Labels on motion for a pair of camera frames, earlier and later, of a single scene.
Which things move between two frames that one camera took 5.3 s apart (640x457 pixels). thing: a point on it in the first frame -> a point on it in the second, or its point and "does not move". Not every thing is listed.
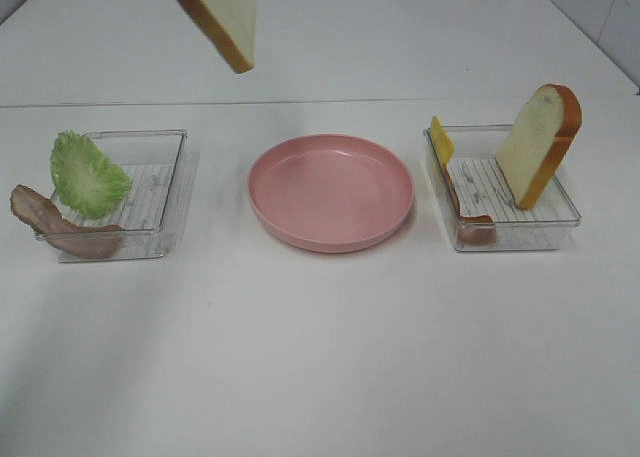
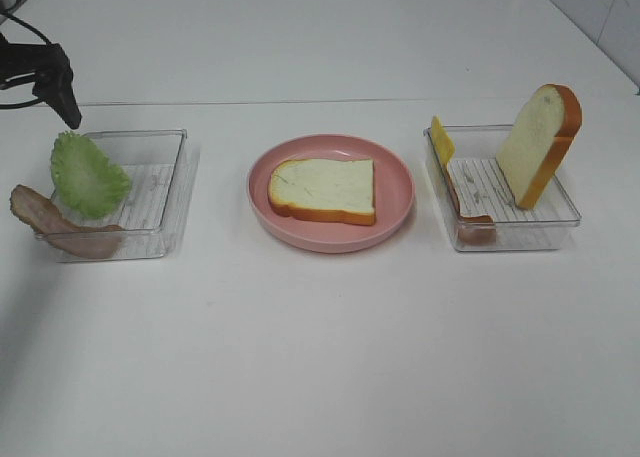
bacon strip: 472,229 does not move
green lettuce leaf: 83,176 does not move
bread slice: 226,8 -> 328,190
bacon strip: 42,215 does not move
